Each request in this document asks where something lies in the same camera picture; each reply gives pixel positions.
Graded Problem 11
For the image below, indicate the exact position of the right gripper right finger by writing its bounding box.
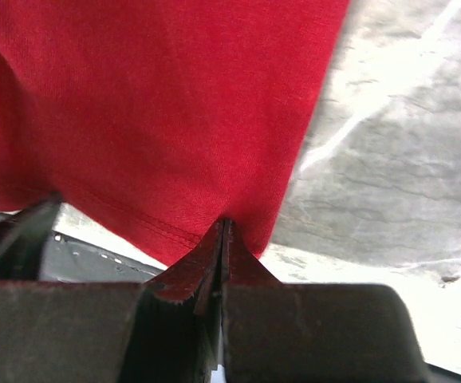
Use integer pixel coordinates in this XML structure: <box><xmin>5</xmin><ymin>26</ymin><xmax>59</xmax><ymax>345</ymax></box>
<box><xmin>221</xmin><ymin>220</ymin><xmax>430</xmax><ymax>382</ymax></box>

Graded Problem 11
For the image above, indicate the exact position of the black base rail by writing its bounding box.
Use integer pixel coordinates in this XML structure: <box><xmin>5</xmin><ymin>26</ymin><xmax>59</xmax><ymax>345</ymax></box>
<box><xmin>0</xmin><ymin>207</ymin><xmax>163</xmax><ymax>282</ymax></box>

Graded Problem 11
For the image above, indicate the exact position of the dark red t shirt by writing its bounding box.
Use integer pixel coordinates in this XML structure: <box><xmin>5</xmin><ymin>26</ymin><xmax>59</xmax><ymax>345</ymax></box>
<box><xmin>0</xmin><ymin>1</ymin><xmax>349</xmax><ymax>265</ymax></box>

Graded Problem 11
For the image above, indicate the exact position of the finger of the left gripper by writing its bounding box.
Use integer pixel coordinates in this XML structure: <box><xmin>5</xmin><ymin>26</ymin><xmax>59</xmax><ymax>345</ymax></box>
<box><xmin>0</xmin><ymin>192</ymin><xmax>62</xmax><ymax>279</ymax></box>

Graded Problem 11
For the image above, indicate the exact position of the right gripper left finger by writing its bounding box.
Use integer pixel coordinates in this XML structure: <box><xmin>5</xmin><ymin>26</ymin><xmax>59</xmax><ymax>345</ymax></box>
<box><xmin>0</xmin><ymin>222</ymin><xmax>223</xmax><ymax>382</ymax></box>

